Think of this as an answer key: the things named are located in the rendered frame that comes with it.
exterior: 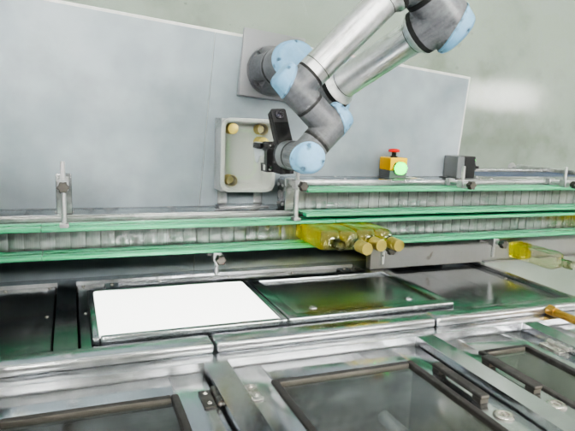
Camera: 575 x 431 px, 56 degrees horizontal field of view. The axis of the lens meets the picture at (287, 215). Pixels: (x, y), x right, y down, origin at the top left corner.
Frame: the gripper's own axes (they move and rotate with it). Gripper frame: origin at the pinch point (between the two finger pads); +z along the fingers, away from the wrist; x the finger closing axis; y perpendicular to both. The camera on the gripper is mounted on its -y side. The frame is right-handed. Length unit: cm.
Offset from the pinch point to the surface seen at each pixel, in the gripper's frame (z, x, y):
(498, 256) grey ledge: 4, 95, 43
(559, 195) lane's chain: 4, 122, 21
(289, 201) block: 3.4, 10.0, 18.1
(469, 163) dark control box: 8, 82, 8
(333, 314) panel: -40, 4, 39
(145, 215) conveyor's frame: 4.1, -33.6, 20.3
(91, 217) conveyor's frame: 4, -48, 20
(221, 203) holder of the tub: 16.2, -8.4, 19.6
